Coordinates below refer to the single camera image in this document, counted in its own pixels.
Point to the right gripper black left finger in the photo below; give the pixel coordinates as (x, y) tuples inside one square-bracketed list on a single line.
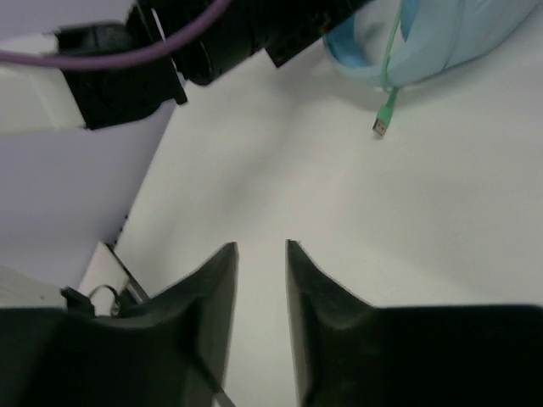
[(170, 350)]

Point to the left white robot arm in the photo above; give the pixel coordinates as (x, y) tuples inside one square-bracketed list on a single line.
[(112, 73)]

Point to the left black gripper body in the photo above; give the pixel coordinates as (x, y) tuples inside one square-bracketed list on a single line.
[(282, 28)]

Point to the light blue headphones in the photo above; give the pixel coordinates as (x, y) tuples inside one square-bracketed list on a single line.
[(438, 35)]

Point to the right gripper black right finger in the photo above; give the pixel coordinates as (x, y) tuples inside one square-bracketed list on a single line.
[(347, 352)]

